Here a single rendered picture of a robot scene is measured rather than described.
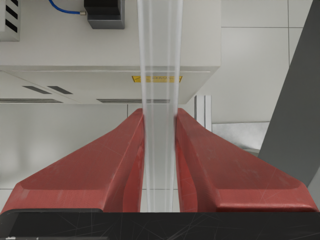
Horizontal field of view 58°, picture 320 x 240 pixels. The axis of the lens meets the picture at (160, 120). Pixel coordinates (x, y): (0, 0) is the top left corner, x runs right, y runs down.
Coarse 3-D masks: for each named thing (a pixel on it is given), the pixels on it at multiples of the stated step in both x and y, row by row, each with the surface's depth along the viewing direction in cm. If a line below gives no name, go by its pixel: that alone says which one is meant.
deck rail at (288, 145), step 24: (312, 24) 15; (312, 48) 15; (288, 72) 17; (312, 72) 15; (288, 96) 17; (312, 96) 15; (288, 120) 17; (312, 120) 15; (264, 144) 21; (288, 144) 17; (312, 144) 15; (288, 168) 17; (312, 168) 15; (312, 192) 15
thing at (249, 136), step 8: (216, 128) 105; (224, 128) 105; (232, 128) 105; (240, 128) 105; (248, 128) 105; (256, 128) 105; (264, 128) 105; (224, 136) 105; (232, 136) 105; (240, 136) 105; (248, 136) 105; (256, 136) 105; (264, 136) 105; (240, 144) 105; (248, 144) 105; (256, 144) 105; (256, 152) 87
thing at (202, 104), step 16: (0, 0) 40; (16, 0) 43; (96, 0) 38; (112, 0) 38; (0, 16) 40; (16, 16) 43; (96, 16) 41; (112, 16) 41; (0, 32) 40; (16, 32) 43; (208, 96) 74; (208, 112) 74; (208, 128) 74
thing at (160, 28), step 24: (144, 0) 9; (168, 0) 9; (144, 24) 9; (168, 24) 9; (144, 48) 10; (168, 48) 10; (144, 72) 10; (168, 72) 10; (144, 96) 11; (168, 96) 11; (144, 120) 12; (168, 120) 12; (144, 144) 13; (168, 144) 12; (168, 168) 14; (168, 192) 15
